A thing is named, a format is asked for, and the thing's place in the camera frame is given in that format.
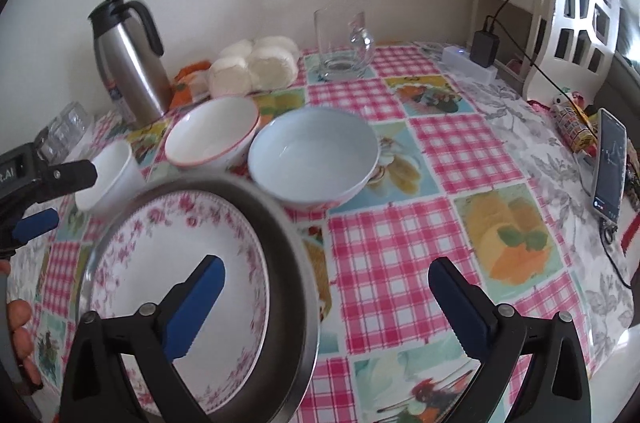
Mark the white power strip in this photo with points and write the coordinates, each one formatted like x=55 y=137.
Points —
x=465 y=60

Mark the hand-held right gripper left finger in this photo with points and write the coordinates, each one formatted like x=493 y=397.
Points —
x=195 y=308

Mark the orange snack packet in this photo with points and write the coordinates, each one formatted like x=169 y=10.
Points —
x=187 y=85

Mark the patterned snack box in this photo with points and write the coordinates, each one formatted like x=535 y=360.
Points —
x=572 y=128

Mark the clear drinking glass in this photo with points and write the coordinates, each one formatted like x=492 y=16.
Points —
x=75 y=118
x=52 y=140

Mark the person's left hand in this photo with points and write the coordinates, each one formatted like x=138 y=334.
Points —
x=22 y=318

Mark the pale blue strawberry print bowl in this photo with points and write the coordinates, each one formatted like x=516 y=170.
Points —
x=315 y=153

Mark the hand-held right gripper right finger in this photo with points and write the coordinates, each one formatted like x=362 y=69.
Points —
x=460 y=308

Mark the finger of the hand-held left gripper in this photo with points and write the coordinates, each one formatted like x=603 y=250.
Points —
x=67 y=180
x=37 y=225

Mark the red rimmed strawberry print bowl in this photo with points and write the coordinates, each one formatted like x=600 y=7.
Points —
x=210 y=130

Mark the round pink floral plate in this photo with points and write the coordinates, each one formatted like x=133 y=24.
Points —
x=175 y=243

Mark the pink checked printed tablecloth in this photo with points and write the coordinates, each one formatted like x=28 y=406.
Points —
x=450 y=138

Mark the smartphone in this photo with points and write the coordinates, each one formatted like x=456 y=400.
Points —
x=610 y=163

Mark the white square bowl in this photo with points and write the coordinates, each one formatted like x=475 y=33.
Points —
x=117 y=173

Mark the clear glass mug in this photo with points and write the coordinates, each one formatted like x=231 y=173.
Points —
x=340 y=48

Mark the black charger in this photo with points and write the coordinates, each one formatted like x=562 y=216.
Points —
x=486 y=45

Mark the stainless steel thermos jug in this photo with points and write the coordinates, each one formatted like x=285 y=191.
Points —
x=135 y=68

